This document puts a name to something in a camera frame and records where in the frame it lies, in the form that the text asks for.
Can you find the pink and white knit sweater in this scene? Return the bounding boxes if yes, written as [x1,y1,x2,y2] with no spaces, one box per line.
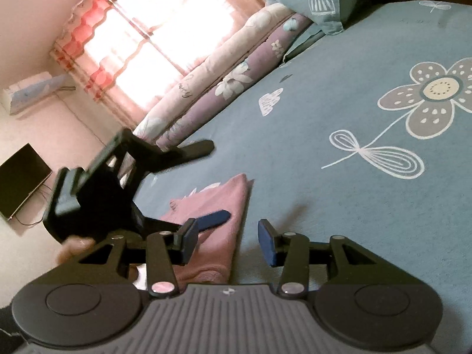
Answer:
[131,173,255,290]

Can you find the white air conditioner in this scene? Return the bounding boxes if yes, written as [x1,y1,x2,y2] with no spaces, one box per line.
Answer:
[0,73,76,115]

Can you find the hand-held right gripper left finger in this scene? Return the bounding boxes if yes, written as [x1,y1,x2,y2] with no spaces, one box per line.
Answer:
[52,218,198,296]

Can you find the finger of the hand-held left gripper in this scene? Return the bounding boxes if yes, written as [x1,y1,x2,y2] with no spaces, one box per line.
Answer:
[129,138,215,178]
[142,209,231,235]

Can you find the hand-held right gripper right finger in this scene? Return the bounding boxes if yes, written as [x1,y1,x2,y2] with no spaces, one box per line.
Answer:
[257,219,402,297]

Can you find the folded floral quilt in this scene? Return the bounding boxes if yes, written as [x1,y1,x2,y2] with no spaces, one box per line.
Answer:
[133,2,314,152]

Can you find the blue floral bed sheet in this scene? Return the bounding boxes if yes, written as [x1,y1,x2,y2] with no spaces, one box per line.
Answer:
[136,0,472,325]

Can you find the pink window curtain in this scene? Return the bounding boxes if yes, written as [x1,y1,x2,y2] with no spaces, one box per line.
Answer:
[50,0,273,126]

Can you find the person's left hand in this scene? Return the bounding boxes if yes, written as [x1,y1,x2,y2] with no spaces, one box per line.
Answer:
[57,238,97,266]

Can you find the black wall television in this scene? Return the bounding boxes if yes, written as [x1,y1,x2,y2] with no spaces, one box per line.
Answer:
[0,143,53,221]

